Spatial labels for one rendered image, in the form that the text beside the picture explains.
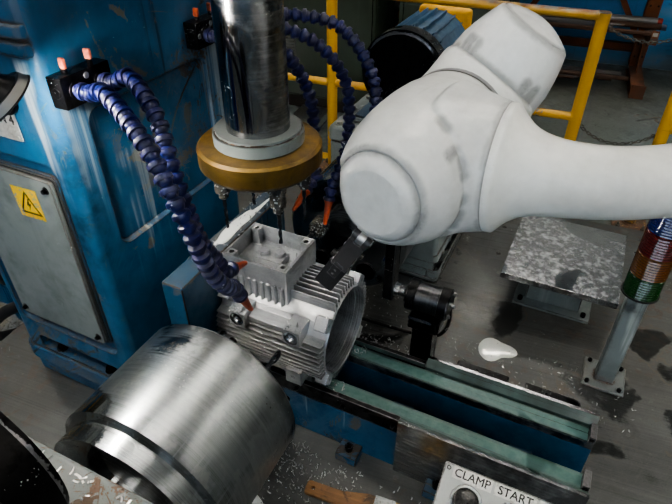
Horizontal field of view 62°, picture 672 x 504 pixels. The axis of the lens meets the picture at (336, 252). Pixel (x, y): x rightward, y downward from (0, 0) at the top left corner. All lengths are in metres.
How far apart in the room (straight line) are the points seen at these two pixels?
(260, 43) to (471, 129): 0.38
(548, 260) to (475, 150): 0.95
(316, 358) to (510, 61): 0.54
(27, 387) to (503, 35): 1.09
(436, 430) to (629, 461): 0.38
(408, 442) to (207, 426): 0.39
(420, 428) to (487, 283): 0.58
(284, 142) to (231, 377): 0.32
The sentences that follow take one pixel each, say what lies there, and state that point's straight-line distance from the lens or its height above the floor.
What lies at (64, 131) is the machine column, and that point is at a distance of 0.81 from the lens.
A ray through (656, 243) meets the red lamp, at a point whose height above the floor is 1.15.
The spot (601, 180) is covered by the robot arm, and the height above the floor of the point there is 1.50.
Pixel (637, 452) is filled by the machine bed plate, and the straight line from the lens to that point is 1.19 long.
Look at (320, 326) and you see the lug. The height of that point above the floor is 1.08.
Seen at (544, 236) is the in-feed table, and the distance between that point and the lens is 1.42.
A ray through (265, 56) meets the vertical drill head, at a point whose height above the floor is 1.47.
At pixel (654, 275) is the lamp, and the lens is 1.08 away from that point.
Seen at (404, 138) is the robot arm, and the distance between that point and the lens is 0.39.
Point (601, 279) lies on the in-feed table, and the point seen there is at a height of 0.92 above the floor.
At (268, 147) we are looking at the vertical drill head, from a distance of 0.76.
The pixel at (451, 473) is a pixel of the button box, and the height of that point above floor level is 1.08.
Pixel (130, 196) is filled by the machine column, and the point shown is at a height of 1.24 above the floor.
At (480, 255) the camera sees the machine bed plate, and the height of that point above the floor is 0.80.
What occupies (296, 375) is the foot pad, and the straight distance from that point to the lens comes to 0.94.
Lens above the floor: 1.69
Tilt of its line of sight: 37 degrees down
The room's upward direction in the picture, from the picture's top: straight up
